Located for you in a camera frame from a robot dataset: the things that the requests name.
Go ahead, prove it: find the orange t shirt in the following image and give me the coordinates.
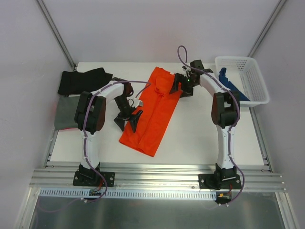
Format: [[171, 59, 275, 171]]
[[119, 67, 182, 157]]

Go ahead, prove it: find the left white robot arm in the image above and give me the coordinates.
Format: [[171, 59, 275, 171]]
[[74, 78, 147, 185]]

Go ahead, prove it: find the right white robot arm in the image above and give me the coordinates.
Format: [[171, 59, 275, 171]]
[[170, 60, 241, 169]]

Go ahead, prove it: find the blue t shirt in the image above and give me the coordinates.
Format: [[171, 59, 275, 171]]
[[218, 67, 250, 102]]

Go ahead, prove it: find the grey folded t shirt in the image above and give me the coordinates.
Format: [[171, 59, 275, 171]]
[[54, 95, 80, 130]]

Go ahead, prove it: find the white plastic basket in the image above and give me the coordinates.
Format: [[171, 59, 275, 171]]
[[215, 56, 270, 107]]

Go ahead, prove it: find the black folded t shirt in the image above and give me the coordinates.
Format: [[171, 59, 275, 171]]
[[58, 68, 113, 96]]

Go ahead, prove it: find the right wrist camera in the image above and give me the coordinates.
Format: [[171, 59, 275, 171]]
[[182, 66, 192, 78]]

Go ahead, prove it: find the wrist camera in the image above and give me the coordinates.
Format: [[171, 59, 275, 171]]
[[182, 66, 192, 78], [128, 98, 143, 108]]

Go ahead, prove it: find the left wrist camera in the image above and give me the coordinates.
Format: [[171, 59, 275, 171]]
[[128, 98, 143, 108]]

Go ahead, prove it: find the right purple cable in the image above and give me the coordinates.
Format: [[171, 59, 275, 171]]
[[177, 45, 245, 208]]

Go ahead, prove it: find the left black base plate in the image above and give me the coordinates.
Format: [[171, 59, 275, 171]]
[[72, 171, 115, 187]]

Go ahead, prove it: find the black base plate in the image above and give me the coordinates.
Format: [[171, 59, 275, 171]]
[[72, 171, 115, 187], [198, 174, 242, 190]]

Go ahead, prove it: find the aluminium mounting rail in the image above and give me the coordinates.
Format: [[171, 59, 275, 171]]
[[29, 128, 286, 191]]

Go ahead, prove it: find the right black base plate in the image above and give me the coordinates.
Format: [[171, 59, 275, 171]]
[[198, 174, 242, 190]]

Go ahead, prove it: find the white slotted cable duct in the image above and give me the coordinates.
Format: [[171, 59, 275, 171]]
[[40, 188, 216, 201]]

